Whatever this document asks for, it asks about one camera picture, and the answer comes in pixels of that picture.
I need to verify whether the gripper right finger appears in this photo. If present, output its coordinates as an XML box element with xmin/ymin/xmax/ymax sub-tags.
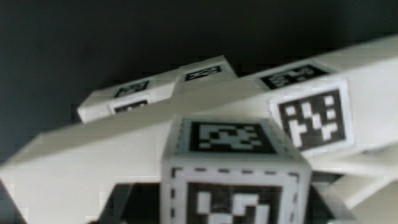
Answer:
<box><xmin>307</xmin><ymin>181</ymin><xmax>360</xmax><ymax>224</ymax></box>

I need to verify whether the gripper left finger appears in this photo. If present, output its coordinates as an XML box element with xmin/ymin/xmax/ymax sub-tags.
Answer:
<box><xmin>90</xmin><ymin>183</ymin><xmax>160</xmax><ymax>224</ymax></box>

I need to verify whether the small white tagged cube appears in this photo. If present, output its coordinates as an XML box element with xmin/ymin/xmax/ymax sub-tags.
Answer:
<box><xmin>160</xmin><ymin>116</ymin><xmax>311</xmax><ymax>224</ymax></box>

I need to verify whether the white chair back frame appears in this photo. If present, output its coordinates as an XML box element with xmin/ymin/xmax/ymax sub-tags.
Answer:
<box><xmin>0</xmin><ymin>35</ymin><xmax>398</xmax><ymax>224</ymax></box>

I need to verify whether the white chair leg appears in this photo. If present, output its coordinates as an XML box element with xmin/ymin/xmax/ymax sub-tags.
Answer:
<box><xmin>78</xmin><ymin>77</ymin><xmax>176</xmax><ymax>123</ymax></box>

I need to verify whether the white chair seat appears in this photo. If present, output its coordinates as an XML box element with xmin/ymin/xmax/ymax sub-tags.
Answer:
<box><xmin>179</xmin><ymin>55</ymin><xmax>238</xmax><ymax>88</ymax></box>

